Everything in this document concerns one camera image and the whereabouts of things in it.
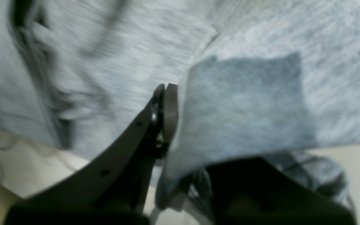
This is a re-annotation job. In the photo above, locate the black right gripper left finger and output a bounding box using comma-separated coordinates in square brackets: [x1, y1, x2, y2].
[5, 84, 178, 225]

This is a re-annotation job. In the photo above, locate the grey T-shirt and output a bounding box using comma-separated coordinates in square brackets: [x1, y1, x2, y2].
[0, 0, 360, 208]

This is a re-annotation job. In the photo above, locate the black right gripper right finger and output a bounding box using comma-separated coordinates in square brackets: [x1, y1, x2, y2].
[207, 157, 356, 225]

